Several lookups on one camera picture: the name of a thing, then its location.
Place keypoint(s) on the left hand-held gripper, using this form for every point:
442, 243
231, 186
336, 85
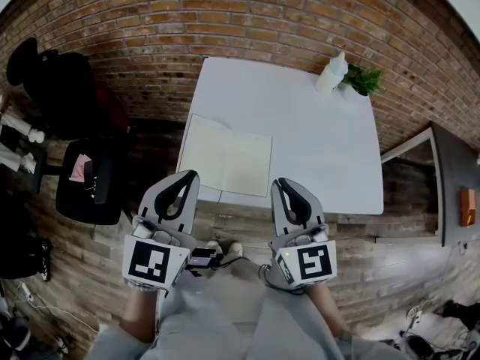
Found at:
148, 263

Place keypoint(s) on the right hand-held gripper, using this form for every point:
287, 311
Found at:
317, 263

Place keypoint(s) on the person's right forearm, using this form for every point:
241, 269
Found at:
326, 309

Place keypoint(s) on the person's left forearm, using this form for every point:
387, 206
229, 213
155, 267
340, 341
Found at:
138, 315

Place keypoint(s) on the person's left shoe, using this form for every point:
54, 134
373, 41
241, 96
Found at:
212, 245

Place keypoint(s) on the person's shoe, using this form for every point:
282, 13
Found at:
234, 246
212, 245

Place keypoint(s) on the black waist-worn device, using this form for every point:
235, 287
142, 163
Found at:
202, 261

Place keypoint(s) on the person's right shoe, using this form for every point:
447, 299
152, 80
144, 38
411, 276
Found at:
234, 246

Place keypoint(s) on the white table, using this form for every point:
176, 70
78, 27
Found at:
318, 144

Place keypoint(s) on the small black dotted item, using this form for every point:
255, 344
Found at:
92, 186

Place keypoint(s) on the pink cloth item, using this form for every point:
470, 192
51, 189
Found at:
79, 169

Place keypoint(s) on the person's grey clothing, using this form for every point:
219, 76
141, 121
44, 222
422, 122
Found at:
225, 321

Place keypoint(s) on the white spout bottle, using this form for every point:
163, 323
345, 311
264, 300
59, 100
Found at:
330, 75

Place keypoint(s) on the green plant in white pot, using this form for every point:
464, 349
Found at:
363, 81

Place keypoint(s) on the black office chair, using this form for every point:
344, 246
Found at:
63, 96

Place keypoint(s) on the white power strip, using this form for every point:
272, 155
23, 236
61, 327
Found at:
415, 315
62, 345
27, 291

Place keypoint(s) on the black patterned bag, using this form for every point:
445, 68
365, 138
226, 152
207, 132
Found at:
18, 257

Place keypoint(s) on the dark-topped side table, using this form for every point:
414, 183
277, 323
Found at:
457, 171

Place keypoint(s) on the orange box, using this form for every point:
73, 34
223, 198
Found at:
468, 206

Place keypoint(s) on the black wheeled chair base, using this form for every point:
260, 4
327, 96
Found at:
431, 347

